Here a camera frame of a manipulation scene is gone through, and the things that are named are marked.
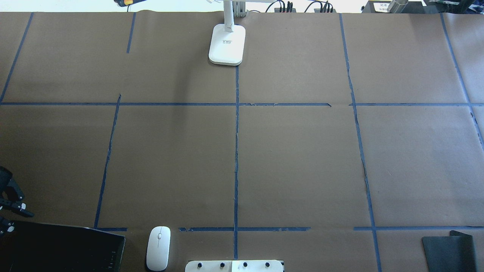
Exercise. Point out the white computer mouse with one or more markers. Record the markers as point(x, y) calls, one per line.
point(158, 247)

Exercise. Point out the orange black tool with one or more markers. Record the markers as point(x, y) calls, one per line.
point(126, 3)

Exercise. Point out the black box with label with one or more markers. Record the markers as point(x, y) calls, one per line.
point(380, 6)

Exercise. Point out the dark grey mouse pad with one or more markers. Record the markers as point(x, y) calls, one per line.
point(453, 253)

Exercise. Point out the grey laptop computer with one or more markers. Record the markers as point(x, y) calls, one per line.
point(39, 247)

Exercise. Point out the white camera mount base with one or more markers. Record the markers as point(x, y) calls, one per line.
point(235, 266)

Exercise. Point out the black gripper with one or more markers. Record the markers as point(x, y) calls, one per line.
point(4, 177)

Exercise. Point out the silver metal cylinder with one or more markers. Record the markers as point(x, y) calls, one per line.
point(397, 6)

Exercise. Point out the black orange power hub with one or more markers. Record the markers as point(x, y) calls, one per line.
point(284, 7)

